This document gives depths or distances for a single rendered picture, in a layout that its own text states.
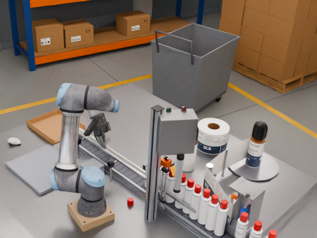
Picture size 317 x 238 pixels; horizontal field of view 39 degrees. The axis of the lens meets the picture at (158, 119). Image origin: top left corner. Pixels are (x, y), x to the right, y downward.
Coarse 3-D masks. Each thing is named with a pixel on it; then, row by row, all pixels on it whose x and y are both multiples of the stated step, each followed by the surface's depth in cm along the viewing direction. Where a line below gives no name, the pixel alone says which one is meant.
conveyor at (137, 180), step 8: (80, 136) 284; (80, 144) 276; (88, 144) 277; (96, 152) 270; (104, 160) 264; (112, 160) 265; (120, 168) 258; (128, 176) 252; (136, 176) 253; (144, 184) 247; (176, 208) 232; (184, 216) 227; (208, 232) 219; (224, 232) 219
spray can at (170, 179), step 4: (168, 176) 228; (172, 176) 227; (168, 180) 228; (172, 180) 227; (168, 184) 229; (172, 184) 228; (168, 188) 230; (172, 188) 230; (172, 192) 231; (168, 196) 233; (168, 200) 234; (172, 200) 234
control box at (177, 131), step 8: (176, 112) 199; (184, 112) 199; (192, 112) 200; (160, 120) 193; (168, 120) 193; (176, 120) 194; (184, 120) 195; (192, 120) 195; (160, 128) 194; (168, 128) 195; (176, 128) 196; (184, 128) 197; (192, 128) 198; (160, 136) 197; (168, 136) 197; (176, 136) 198; (184, 136) 199; (192, 136) 200; (160, 144) 199; (168, 144) 200; (176, 144) 201; (184, 144) 201; (192, 144) 202; (160, 152) 201; (168, 152) 202; (176, 152) 203; (184, 152) 204; (192, 152) 205
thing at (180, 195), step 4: (184, 176) 223; (184, 180) 223; (184, 184) 224; (184, 188) 225; (180, 192) 226; (176, 196) 229; (180, 196) 227; (176, 204) 231; (180, 204) 230; (180, 208) 231
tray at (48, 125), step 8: (48, 112) 309; (56, 112) 314; (32, 120) 301; (40, 120) 306; (48, 120) 307; (56, 120) 307; (32, 128) 296; (40, 128) 297; (48, 128) 298; (56, 128) 299; (48, 136) 284; (56, 136) 290
